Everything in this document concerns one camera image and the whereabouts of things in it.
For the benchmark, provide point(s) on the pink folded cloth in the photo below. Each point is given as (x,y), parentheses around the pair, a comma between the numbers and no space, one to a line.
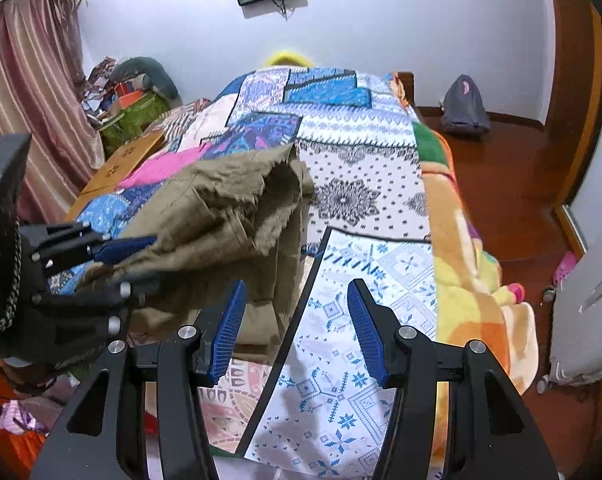
(155,170)

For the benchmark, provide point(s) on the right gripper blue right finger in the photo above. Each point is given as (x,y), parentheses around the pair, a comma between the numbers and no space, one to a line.
(375,326)

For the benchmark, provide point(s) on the orange fleece blanket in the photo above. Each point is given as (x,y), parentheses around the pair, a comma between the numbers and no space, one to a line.
(472,300)

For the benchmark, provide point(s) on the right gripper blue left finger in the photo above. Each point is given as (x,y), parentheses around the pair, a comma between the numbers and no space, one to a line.
(218,327)

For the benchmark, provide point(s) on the grey backpack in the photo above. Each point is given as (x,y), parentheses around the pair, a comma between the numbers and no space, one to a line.
(463,110)

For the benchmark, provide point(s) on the wooden lap tray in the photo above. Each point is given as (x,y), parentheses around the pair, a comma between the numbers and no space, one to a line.
(116,168)

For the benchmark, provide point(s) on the striped pink curtain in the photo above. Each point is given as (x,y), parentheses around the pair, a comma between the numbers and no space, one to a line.
(42,82)

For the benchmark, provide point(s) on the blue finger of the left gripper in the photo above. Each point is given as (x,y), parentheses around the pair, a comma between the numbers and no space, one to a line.
(132,290)
(115,251)

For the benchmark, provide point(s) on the blue patchwork bed cover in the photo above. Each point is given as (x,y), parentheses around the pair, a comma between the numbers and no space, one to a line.
(321,414)

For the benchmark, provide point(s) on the yellow pillow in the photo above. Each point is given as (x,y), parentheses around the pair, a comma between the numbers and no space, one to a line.
(289,58)

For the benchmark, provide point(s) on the pink croc shoe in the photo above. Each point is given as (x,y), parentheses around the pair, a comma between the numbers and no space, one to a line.
(566,265)

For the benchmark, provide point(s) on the olive green pants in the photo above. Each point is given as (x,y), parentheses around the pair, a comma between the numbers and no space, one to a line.
(236,218)

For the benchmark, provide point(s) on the brown wooden door frame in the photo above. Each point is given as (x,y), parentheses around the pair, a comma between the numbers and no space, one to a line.
(574,118)

